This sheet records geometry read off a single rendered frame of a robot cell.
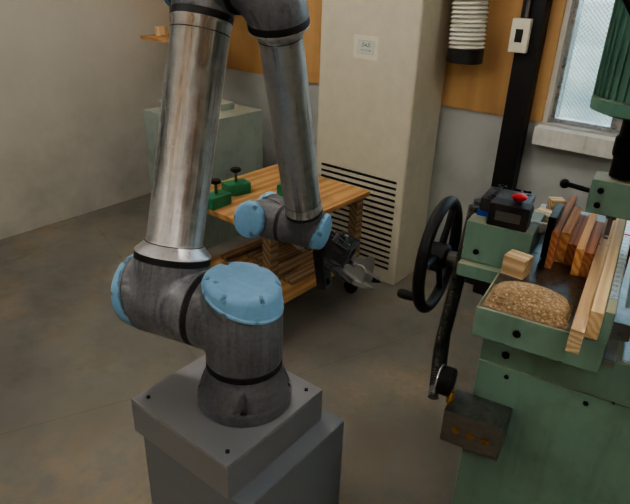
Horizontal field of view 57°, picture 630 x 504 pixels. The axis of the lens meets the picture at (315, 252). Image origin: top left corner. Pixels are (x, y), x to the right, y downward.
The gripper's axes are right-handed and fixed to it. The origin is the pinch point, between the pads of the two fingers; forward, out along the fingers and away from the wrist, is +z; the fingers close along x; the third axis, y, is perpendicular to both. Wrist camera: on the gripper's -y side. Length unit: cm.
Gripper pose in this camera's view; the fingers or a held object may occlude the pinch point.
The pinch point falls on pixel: (371, 284)
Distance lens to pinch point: 150.2
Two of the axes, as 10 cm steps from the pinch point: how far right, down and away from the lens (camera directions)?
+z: 8.0, 5.4, -2.6
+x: 5.0, -3.7, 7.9
